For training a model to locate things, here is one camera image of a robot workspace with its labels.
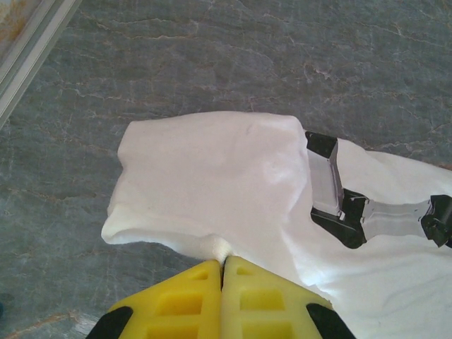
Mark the aluminium table side rail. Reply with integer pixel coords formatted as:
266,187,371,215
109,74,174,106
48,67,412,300
0,0,83,129

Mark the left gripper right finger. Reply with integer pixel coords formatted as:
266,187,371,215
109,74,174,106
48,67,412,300
222,256,357,339

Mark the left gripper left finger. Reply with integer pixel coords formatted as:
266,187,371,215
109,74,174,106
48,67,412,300
88,260,223,339

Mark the white t-shirt with print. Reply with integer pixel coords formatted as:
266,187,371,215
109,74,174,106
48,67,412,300
100,109,452,339

